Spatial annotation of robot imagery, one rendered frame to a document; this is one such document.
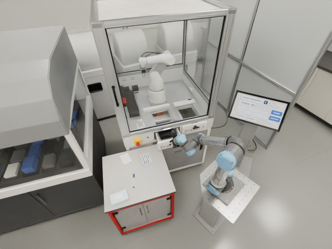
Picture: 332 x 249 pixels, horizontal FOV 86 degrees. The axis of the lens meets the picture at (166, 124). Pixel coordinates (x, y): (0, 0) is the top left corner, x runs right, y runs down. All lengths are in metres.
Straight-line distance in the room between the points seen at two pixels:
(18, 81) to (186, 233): 2.09
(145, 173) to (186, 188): 0.91
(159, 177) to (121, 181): 0.36
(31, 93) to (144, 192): 1.12
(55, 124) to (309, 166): 3.20
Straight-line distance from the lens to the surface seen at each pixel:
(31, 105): 1.39
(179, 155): 2.36
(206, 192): 1.71
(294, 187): 3.04
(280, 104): 2.13
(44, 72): 1.43
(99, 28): 1.34
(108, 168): 1.91
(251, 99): 2.10
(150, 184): 1.73
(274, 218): 2.70
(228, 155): 1.13
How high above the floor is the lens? 2.28
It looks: 44 degrees down
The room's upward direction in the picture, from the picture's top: 2 degrees counter-clockwise
